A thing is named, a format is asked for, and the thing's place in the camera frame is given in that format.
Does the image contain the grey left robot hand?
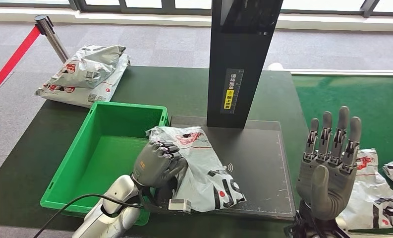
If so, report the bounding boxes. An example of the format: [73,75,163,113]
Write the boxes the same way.
[131,140,189,189]

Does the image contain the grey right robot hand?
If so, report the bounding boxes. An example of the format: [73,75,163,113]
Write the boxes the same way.
[296,106,362,222]

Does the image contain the grey parcel black print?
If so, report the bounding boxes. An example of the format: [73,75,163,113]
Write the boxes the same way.
[146,126,247,213]

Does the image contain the white parcel red logo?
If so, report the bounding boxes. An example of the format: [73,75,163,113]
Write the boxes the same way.
[336,148,393,231]

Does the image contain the black inbound scanner machine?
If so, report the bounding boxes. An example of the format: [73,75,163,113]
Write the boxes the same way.
[168,0,297,221]

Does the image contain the flat grey parcel bag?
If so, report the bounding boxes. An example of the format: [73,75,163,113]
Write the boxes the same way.
[35,54,131,109]

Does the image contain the crumpled grey parcel bag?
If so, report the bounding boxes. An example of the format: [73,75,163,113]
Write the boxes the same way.
[48,45,127,89]

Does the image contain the red barrier belt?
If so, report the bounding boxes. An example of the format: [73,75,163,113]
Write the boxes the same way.
[0,25,42,103]

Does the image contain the green plastic crate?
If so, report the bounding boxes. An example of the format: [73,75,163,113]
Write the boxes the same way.
[40,101,170,227]

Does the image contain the yellow black scanner label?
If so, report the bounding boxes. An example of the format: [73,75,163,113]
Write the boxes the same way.
[220,68,244,115]

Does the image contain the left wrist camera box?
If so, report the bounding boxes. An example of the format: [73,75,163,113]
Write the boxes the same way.
[143,187,192,216]

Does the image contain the white conveyor side rail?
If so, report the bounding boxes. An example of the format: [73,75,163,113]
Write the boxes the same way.
[268,62,393,77]

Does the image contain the silver stanchion post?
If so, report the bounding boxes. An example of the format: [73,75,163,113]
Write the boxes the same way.
[34,14,69,63]

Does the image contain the dark window frame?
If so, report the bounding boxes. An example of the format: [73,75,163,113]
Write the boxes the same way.
[0,0,393,18]

